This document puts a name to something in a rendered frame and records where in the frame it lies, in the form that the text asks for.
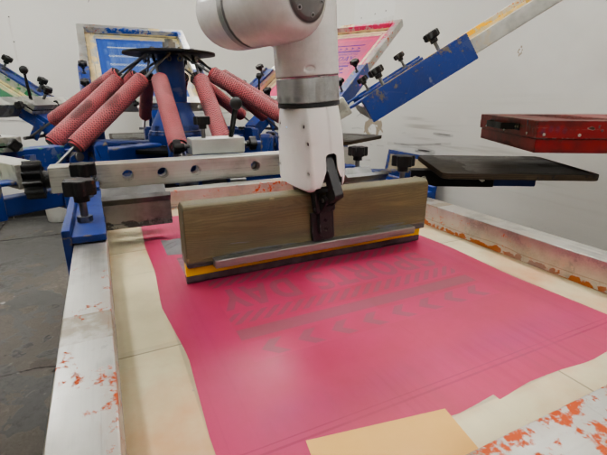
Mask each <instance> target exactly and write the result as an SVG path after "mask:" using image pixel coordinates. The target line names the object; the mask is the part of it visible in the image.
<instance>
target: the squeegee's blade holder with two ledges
mask: <svg viewBox="0 0 607 455"><path fill-rule="evenodd" d="M413 233H415V227H414V226H412V225H410V224H408V225H403V226H397V227H387V228H382V229H376V230H370V231H365V232H359V233H354V234H348V235H343V236H337V237H333V238H329V239H326V240H323V241H318V242H313V241H306V242H301V243H295V244H290V245H284V246H274V247H269V248H263V249H258V250H252V251H247V252H241V253H236V254H231V255H221V256H215V257H212V259H213V265H214V267H215V268H216V269H218V268H223V267H228V266H233V265H243V264H247V263H253V262H258V261H263V260H268V259H273V258H278V257H283V256H289V255H298V254H302V253H308V252H312V251H318V250H323V249H328V248H333V247H338V246H347V245H352V244H358V243H363V242H368V241H373V240H378V239H383V238H388V237H397V236H403V235H407V234H413Z"/></svg>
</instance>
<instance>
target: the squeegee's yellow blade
mask: <svg viewBox="0 0 607 455"><path fill-rule="evenodd" d="M414 235H419V228H417V229H415V233H413V234H407V235H403V236H397V237H388V238H383V239H378V240H373V241H368V242H363V243H358V244H352V245H347V246H338V247H333V248H328V249H323V250H318V251H312V252H308V253H302V254H298V255H289V256H283V257H278V258H273V259H268V260H263V261H258V262H253V263H247V264H243V265H233V266H228V267H223V268H218V269H216V268H215V267H214V265H207V266H202V267H196V268H192V269H189V268H188V267H187V266H186V264H185V263H184V269H185V274H186V276H187V277H188V276H194V275H198V274H207V273H213V272H218V271H223V270H228V269H232V268H238V267H242V266H248V265H257V264H262V263H267V262H272V261H276V260H282V259H286V258H292V257H297V256H302V255H310V254H316V253H321V252H326V251H331V250H336V249H341V248H346V247H351V246H360V245H365V244H370V243H375V242H380V241H385V240H389V239H395V238H400V237H409V236H414Z"/></svg>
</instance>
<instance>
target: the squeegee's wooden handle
mask: <svg viewBox="0 0 607 455"><path fill-rule="evenodd" d="M341 188H342V191H343V198H342V199H341V200H338V201H337V202H336V203H335V210H334V211H333V223H334V236H335V237H337V236H343V235H348V234H354V233H359V232H365V231H370V230H376V229H382V228H392V227H397V226H403V225H408V224H410V225H412V226H414V227H415V229H417V228H423V227H424V225H425V210H426V201H427V192H428V181H427V179H425V178H421V177H409V178H400V179H392V180H383V181H367V182H359V183H350V184H342V185H341ZM312 212H313V206H312V198H311V193H310V192H306V191H304V190H301V189H299V190H282V191H274V192H265V193H257V194H248V195H239V196H231V197H223V198H214V199H205V200H189V201H181V202H179V204H178V215H179V225H180V234H181V244H182V260H183V261H184V263H185V264H186V266H187V267H188V268H189V269H192V268H196V267H202V266H207V265H213V259H212V257H215V256H221V255H231V254H236V253H241V252H247V251H252V250H258V249H263V248H269V247H274V246H284V245H290V244H295V243H301V242H306V241H312V236H311V220H310V213H312Z"/></svg>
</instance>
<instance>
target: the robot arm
mask: <svg viewBox="0 0 607 455"><path fill-rule="evenodd" d="M196 15H197V20H198V23H199V26H200V28H201V29H202V31H203V33H204V34H205V35H206V36H207V37H208V38H209V39H210V40H211V41H212V42H213V43H215V44H217V45H218V46H220V47H221V48H224V49H227V50H231V51H247V50H253V49H259V48H263V47H268V46H271V47H273V48H274V59H275V78H276V79H277V80H276V92H277V103H278V108H280V110H279V123H278V143H279V164H280V175H281V178H282V179H283V180H284V181H286V182H287V183H289V184H291V185H293V189H294V190H299V189H301V190H304V191H306V192H310V193H311V198H312V206H313V212H312V213H310V220H311V236H312V241H313V242H318V241H323V240H326V239H329V238H333V237H334V223H333V211H334V210H335V203H336V202H337V201H338V200H341V199H342V198H343V191H342V188H341V185H342V184H343V183H344V173H345V164H344V148H343V138H342V129H341V117H340V111H339V106H337V105H339V104H340V91H339V76H338V75H339V61H338V30H337V1H336V0H197V2H196ZM330 75H334V76H330ZM317 76H320V77H317ZM304 77H306V78H304ZM290 78H292V79H290ZM323 183H326V186H324V187H322V184H323ZM324 192H326V195H322V197H321V199H320V200H319V194H320V193H324Z"/></svg>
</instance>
